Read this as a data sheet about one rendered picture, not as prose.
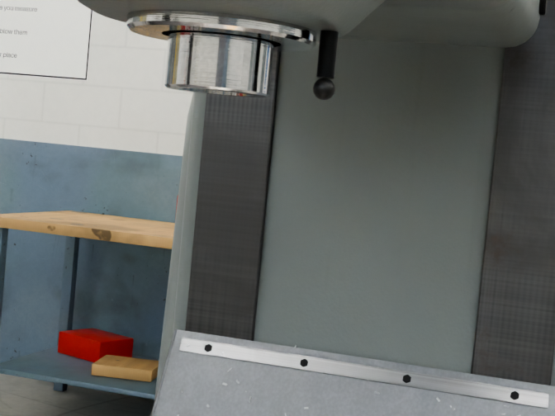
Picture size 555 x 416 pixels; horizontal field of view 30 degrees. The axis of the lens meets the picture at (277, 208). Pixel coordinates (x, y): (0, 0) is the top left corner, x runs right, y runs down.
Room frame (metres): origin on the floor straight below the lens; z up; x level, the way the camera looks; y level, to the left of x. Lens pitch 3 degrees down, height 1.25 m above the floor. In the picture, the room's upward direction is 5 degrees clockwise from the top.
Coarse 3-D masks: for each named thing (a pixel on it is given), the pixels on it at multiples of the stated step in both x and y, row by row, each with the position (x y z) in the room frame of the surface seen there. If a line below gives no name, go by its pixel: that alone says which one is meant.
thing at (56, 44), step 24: (0, 0) 5.31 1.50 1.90; (24, 0) 5.27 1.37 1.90; (48, 0) 5.23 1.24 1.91; (72, 0) 5.20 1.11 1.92; (0, 24) 5.31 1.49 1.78; (24, 24) 5.27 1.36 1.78; (48, 24) 5.23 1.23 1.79; (72, 24) 5.19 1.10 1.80; (0, 48) 5.31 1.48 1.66; (24, 48) 5.27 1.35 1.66; (48, 48) 5.23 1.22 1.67; (72, 48) 5.19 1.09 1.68; (0, 72) 5.30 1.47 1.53; (24, 72) 5.26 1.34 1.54; (48, 72) 5.22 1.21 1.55; (72, 72) 5.19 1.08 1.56
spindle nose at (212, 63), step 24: (168, 48) 0.46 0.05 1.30; (192, 48) 0.45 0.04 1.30; (216, 48) 0.45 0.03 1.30; (240, 48) 0.45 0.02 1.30; (264, 48) 0.46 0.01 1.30; (168, 72) 0.46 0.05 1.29; (192, 72) 0.45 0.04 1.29; (216, 72) 0.45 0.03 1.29; (240, 72) 0.45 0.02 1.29; (264, 72) 0.46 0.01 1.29; (240, 96) 0.49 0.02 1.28; (264, 96) 0.47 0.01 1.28
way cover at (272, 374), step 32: (192, 352) 0.85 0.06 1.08; (224, 352) 0.85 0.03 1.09; (256, 352) 0.84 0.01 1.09; (288, 352) 0.84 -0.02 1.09; (320, 352) 0.83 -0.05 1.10; (160, 384) 0.85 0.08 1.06; (192, 384) 0.84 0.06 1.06; (256, 384) 0.83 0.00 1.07; (288, 384) 0.82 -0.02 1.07; (320, 384) 0.82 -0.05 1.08; (352, 384) 0.81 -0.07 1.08; (384, 384) 0.81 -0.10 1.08; (416, 384) 0.80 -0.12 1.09; (448, 384) 0.79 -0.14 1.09; (480, 384) 0.79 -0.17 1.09; (512, 384) 0.78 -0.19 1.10
